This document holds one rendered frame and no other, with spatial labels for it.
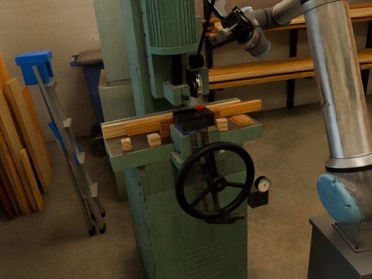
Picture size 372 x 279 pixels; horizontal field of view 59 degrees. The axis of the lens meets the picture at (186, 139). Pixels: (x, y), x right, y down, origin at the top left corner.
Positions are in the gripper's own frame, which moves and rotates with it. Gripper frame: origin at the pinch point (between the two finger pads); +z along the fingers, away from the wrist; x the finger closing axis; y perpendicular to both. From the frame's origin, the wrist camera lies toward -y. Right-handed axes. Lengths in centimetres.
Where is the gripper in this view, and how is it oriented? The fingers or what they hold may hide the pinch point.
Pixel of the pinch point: (211, 15)
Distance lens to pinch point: 124.8
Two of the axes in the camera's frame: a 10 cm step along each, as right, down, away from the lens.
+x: 3.1, 8.6, -4.1
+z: -6.1, -1.5, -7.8
